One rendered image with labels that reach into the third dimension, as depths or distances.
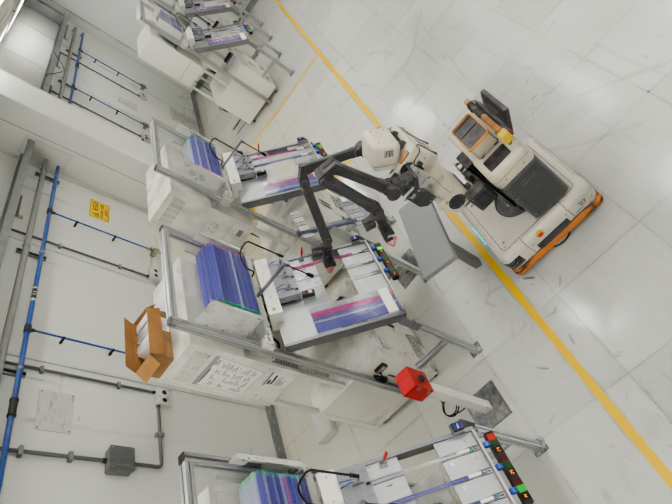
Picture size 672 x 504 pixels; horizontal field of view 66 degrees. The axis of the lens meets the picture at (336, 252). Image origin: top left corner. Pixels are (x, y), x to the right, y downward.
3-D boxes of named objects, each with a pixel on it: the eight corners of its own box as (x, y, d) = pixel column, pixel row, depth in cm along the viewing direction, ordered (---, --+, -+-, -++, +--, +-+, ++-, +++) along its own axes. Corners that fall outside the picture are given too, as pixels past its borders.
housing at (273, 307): (268, 273, 337) (265, 257, 327) (286, 328, 301) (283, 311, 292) (256, 276, 335) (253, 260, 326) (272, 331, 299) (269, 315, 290)
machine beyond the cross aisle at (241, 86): (282, 48, 757) (162, -41, 644) (296, 69, 697) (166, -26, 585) (231, 122, 803) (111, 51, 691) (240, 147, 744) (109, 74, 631)
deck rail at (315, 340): (405, 317, 300) (405, 310, 296) (406, 319, 299) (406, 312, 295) (285, 351, 287) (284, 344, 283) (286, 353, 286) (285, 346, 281)
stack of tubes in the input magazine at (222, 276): (244, 255, 319) (206, 239, 303) (260, 313, 282) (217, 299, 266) (232, 270, 324) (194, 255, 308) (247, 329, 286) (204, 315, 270)
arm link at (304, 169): (294, 168, 284) (291, 163, 293) (302, 190, 290) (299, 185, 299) (370, 141, 287) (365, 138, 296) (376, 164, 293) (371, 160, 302)
